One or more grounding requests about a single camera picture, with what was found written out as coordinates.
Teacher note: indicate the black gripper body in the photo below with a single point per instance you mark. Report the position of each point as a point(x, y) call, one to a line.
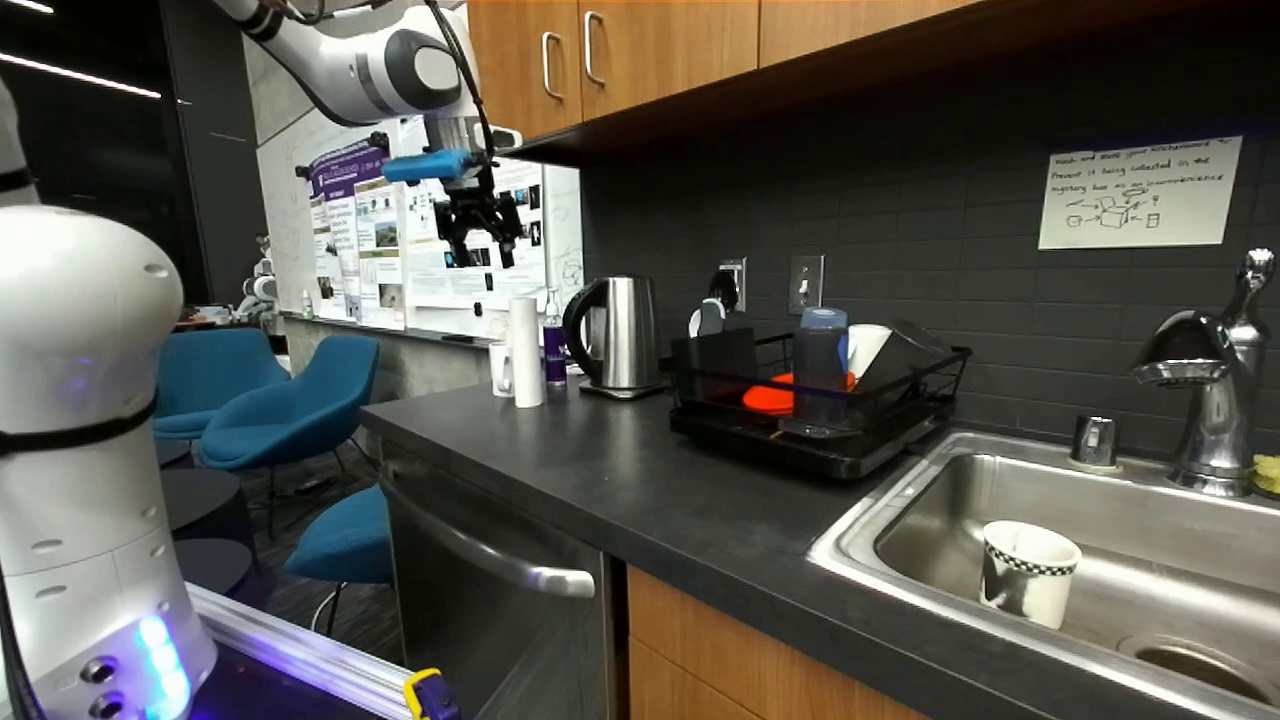
point(472, 208)

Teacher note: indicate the white cylindrical cup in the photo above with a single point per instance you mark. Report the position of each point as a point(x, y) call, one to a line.
point(530, 353)

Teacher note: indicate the robot base platform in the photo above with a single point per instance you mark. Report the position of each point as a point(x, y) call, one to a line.
point(307, 661)

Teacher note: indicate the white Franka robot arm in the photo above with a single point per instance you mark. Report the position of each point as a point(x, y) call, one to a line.
point(81, 333)

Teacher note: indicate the research poster with photos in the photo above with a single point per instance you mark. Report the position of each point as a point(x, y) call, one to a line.
point(472, 275)

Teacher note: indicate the whiteboard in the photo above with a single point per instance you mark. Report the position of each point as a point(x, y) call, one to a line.
point(566, 254)

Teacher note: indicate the poster with purple header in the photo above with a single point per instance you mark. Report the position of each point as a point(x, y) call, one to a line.
point(350, 220)

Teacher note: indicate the jar with purple label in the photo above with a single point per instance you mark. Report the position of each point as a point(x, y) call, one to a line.
point(558, 357)

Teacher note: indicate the blue upholstered chair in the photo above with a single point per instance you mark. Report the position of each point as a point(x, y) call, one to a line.
point(347, 537)
point(214, 383)
point(285, 404)

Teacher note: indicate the orange plastic plate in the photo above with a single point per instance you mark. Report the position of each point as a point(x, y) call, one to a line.
point(768, 397)

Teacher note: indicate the grey plastic cup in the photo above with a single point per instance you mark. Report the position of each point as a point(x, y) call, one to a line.
point(821, 350)

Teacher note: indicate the stainless steel dishwasher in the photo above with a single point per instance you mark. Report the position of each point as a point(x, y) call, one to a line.
point(495, 600)

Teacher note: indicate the white bowl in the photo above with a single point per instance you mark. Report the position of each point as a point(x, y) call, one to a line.
point(865, 350)

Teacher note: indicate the wooden upper cabinets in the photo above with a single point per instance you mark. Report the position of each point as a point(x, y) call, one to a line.
point(824, 43)

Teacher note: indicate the wooden cabinets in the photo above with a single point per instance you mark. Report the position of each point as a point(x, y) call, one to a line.
point(824, 43)
point(745, 661)

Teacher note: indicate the yellow clamp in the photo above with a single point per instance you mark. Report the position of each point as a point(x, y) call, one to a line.
point(425, 693)

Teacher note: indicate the wooden lower cabinets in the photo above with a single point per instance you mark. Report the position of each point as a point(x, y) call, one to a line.
point(745, 661)

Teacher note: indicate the white mug with black pattern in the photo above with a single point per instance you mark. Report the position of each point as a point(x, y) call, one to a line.
point(1031, 573)

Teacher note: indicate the chrome sink deck cap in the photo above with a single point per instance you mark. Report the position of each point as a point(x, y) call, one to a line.
point(1093, 439)

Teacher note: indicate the stainless steel sink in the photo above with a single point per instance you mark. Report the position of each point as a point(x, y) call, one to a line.
point(1104, 561)

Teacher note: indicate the chrome sink faucet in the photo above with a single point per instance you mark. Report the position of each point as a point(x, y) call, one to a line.
point(1206, 402)

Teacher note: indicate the yellow sponge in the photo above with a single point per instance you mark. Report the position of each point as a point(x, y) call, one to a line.
point(1266, 474)

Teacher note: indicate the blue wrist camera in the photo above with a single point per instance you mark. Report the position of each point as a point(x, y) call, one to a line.
point(430, 164)

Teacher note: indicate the white wall outlet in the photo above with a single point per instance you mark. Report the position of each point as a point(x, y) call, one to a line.
point(734, 284)

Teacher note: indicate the white light switch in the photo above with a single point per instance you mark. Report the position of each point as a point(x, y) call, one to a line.
point(805, 282)

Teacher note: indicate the handwritten paper wall note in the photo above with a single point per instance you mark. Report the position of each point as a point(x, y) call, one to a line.
point(1140, 192)

